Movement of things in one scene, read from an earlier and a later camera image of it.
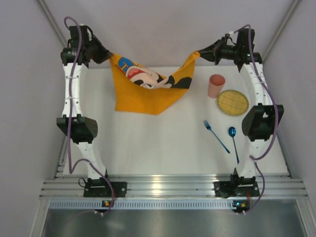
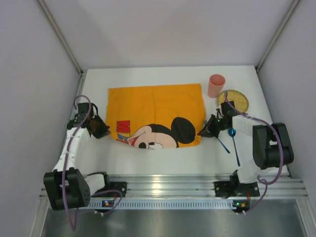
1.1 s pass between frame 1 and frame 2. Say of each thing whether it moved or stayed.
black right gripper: moved
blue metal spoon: stayed
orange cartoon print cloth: moved
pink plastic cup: stayed
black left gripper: moved
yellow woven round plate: stayed
